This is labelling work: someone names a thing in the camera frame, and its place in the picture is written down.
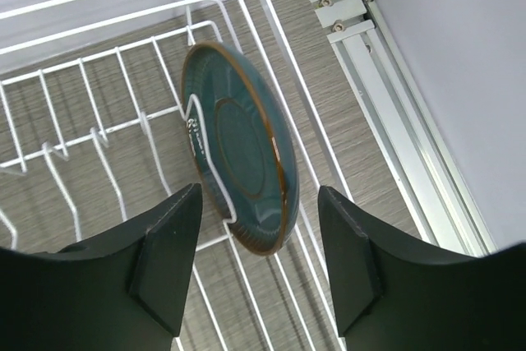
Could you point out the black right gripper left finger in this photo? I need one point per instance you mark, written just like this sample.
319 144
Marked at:
123 289

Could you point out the dark teal plate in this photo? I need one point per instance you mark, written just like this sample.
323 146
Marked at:
242 146

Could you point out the white wire dish rack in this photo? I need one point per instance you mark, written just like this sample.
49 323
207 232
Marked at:
94 132

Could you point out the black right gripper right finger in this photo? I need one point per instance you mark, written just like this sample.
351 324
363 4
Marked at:
392 291

